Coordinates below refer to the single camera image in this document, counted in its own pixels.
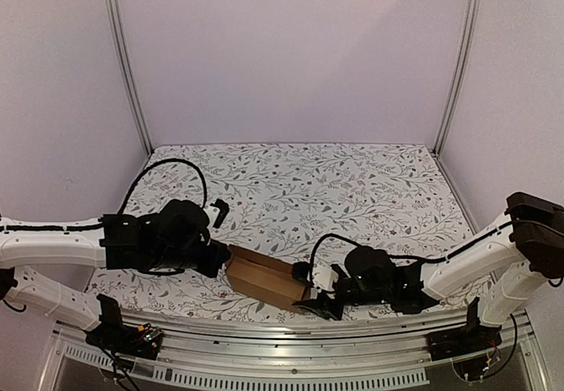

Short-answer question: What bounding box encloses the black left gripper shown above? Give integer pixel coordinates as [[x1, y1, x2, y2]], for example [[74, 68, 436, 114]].
[[151, 240, 232, 280]]

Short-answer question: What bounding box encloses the brown cardboard box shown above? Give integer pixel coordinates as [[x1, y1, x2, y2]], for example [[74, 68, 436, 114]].
[[226, 245, 309, 314]]

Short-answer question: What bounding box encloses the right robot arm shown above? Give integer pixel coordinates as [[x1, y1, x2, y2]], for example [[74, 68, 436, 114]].
[[292, 192, 563, 352]]

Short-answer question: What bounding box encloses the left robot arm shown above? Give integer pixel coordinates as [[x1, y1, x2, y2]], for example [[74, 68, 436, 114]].
[[1, 200, 231, 350]]

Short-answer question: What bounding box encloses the floral patterned table mat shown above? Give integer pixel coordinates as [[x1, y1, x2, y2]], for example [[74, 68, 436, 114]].
[[85, 143, 501, 324]]

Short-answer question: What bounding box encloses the small green circuit board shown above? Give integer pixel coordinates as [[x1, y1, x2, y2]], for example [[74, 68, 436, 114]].
[[137, 323, 163, 343]]

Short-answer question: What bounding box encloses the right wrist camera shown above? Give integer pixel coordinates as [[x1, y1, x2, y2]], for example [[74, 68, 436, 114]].
[[292, 262, 349, 291]]

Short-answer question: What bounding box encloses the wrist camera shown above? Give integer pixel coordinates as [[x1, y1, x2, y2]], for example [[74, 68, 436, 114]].
[[292, 262, 349, 291], [204, 198, 229, 229]]

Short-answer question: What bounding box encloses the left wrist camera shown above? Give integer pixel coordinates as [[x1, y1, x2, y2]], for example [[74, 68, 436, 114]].
[[204, 198, 229, 229]]

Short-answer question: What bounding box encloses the aluminium front rail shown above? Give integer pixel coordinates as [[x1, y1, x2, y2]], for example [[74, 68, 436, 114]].
[[37, 306, 545, 391]]

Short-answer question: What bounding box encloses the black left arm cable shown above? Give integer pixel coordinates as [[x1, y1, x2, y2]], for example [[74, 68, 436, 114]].
[[0, 156, 209, 233]]

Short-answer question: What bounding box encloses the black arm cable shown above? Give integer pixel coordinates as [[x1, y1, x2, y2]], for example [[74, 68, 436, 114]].
[[0, 156, 209, 233], [306, 232, 516, 286]]

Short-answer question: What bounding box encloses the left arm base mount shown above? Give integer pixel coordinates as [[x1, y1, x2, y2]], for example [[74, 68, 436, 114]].
[[85, 322, 164, 360]]

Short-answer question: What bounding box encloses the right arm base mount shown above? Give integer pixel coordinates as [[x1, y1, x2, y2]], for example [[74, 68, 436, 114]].
[[426, 326, 502, 361]]

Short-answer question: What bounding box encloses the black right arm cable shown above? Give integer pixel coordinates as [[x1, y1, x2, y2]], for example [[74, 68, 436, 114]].
[[306, 232, 516, 286]]

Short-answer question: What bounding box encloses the left aluminium frame post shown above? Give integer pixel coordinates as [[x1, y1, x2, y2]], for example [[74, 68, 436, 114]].
[[105, 0, 153, 156]]

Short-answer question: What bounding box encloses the aluminium frame post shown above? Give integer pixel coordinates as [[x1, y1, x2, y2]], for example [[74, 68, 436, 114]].
[[432, 0, 481, 158], [105, 0, 153, 156]]

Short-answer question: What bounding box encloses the right aluminium frame post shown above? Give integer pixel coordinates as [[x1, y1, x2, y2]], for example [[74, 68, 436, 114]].
[[432, 0, 481, 158]]

